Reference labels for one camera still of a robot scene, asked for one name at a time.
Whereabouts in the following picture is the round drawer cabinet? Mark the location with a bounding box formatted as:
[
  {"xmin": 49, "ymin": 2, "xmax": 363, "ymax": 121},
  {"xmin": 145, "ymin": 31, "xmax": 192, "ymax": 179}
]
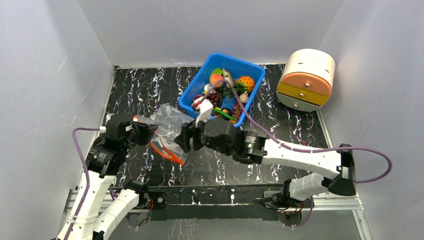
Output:
[{"xmin": 276, "ymin": 48, "xmax": 336, "ymax": 112}]

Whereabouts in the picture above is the light red grape bunch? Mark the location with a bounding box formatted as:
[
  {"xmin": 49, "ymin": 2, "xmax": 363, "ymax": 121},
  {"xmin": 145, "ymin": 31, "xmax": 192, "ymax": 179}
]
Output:
[{"xmin": 231, "ymin": 102, "xmax": 243, "ymax": 123}]

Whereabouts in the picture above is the blue plastic bin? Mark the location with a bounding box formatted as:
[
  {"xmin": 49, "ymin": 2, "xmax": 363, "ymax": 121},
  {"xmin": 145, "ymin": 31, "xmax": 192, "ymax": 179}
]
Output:
[{"xmin": 178, "ymin": 52, "xmax": 267, "ymax": 129}]

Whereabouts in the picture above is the toy fish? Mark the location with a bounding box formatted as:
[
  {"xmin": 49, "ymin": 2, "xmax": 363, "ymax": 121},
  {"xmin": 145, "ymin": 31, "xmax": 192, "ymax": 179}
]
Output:
[{"xmin": 222, "ymin": 68, "xmax": 235, "ymax": 87}]

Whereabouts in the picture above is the toy garlic bulb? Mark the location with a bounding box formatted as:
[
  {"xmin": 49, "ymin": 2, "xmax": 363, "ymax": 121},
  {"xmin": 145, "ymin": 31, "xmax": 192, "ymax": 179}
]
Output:
[{"xmin": 239, "ymin": 91, "xmax": 249, "ymax": 104}]

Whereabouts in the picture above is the dark red grape bunch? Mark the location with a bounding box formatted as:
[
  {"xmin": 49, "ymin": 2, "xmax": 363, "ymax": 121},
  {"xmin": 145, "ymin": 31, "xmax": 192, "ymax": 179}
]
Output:
[{"xmin": 192, "ymin": 92, "xmax": 223, "ymax": 108}]

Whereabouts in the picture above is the toy peach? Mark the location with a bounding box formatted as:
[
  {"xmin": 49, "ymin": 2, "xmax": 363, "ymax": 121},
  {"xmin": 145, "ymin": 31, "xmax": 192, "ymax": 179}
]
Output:
[{"xmin": 209, "ymin": 73, "xmax": 224, "ymax": 88}]

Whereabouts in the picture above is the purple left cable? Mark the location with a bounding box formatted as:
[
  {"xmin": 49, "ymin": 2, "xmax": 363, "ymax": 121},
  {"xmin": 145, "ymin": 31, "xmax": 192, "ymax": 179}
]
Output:
[{"xmin": 61, "ymin": 127, "xmax": 107, "ymax": 240}]

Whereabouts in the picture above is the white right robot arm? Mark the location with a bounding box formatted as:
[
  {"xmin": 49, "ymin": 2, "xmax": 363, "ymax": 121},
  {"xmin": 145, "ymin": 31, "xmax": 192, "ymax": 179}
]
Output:
[{"xmin": 174, "ymin": 117, "xmax": 356, "ymax": 207}]

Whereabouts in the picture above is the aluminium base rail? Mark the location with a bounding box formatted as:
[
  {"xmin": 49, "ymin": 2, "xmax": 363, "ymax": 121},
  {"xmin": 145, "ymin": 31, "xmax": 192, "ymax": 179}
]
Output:
[{"xmin": 64, "ymin": 183, "xmax": 364, "ymax": 222}]

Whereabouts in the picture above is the clear zip top bag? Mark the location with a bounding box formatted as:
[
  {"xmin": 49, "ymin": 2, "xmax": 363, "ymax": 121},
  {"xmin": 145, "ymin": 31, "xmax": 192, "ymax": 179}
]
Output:
[{"xmin": 132, "ymin": 103, "xmax": 194, "ymax": 165}]

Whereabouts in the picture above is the toy pineapple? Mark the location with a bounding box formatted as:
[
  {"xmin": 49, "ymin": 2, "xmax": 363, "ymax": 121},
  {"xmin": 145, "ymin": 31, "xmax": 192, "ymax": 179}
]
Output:
[{"xmin": 222, "ymin": 75, "xmax": 256, "ymax": 99}]

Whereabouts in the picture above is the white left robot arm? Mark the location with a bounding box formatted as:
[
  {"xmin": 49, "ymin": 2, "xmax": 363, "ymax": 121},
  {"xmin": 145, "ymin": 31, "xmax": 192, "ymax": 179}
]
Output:
[{"xmin": 56, "ymin": 114, "xmax": 159, "ymax": 240}]

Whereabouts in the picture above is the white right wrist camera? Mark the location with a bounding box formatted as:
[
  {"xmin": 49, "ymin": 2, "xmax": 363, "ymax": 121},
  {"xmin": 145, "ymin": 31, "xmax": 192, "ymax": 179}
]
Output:
[{"xmin": 192, "ymin": 97, "xmax": 214, "ymax": 127}]

